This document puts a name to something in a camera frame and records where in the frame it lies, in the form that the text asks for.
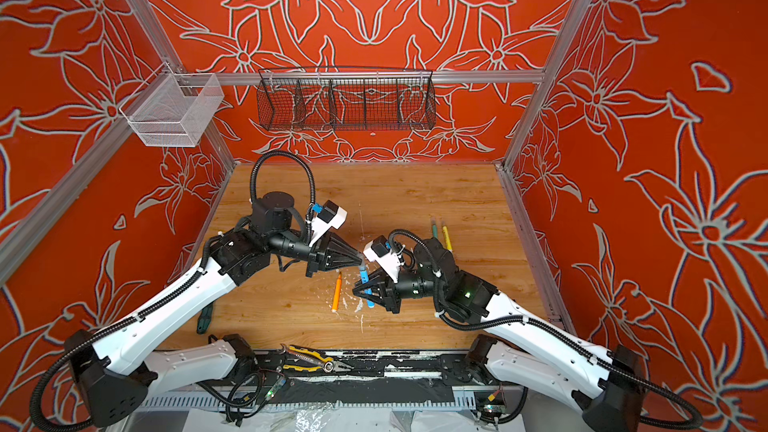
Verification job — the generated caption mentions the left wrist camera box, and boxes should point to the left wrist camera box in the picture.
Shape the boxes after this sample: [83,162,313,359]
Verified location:
[309,200,348,246]

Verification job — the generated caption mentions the yellow pen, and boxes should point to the yellow pen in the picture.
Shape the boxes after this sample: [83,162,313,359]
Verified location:
[441,221,453,252]

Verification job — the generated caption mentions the black wire basket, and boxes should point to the black wire basket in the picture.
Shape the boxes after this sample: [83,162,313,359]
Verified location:
[256,67,437,132]

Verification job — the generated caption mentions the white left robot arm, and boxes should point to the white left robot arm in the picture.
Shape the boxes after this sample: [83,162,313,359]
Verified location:
[29,151,363,431]

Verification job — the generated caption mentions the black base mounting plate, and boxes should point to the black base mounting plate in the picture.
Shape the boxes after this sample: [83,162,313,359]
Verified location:
[196,350,519,388]

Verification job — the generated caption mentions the blue pen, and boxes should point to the blue pen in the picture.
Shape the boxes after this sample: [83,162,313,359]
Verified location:
[358,268,376,310]

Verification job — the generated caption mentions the white slotted cable duct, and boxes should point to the white slotted cable duct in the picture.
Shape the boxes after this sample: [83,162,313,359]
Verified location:
[136,390,477,413]

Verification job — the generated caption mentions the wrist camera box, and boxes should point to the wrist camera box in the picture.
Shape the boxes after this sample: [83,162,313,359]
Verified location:
[363,235,405,283]
[309,200,348,246]

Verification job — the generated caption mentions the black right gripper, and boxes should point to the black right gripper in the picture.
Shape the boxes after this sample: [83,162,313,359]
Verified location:
[352,263,449,313]

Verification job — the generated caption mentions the green handled screwdriver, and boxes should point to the green handled screwdriver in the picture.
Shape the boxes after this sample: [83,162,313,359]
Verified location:
[196,302,214,335]

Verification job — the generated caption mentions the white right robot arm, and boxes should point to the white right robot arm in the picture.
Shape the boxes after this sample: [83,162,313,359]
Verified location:
[353,229,703,431]

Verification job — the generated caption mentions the white mesh basket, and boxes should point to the white mesh basket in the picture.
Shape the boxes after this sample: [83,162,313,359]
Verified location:
[120,73,224,148]

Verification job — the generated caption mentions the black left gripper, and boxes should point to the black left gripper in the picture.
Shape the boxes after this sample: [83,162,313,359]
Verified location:
[272,231,364,279]

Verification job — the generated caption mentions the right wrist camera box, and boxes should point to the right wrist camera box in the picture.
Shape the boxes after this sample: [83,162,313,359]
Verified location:
[363,235,405,283]

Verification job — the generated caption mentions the yellow handled pliers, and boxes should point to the yellow handled pliers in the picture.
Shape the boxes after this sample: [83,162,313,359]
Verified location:
[281,344,354,374]

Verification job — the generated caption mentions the orange pen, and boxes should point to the orange pen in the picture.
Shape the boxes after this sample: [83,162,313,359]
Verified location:
[331,272,343,312]

